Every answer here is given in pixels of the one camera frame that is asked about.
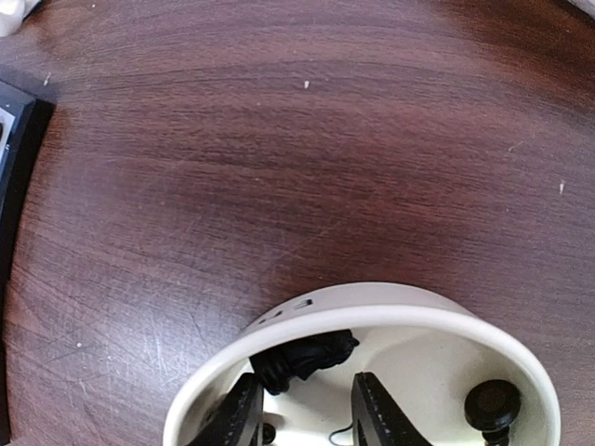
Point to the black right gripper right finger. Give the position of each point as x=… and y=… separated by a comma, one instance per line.
x=376, y=417

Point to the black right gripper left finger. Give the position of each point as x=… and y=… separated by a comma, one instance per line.
x=238, y=419

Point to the black chess knight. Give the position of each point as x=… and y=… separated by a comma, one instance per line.
x=275, y=367

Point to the cream bowl of black pieces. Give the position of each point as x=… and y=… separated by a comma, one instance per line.
x=425, y=349

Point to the black chess piece base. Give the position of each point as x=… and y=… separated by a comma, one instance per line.
x=491, y=408

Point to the black and white chessboard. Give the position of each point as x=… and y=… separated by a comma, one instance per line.
x=24, y=122

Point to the white ribbed ceramic mug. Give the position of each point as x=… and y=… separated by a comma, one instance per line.
x=11, y=16

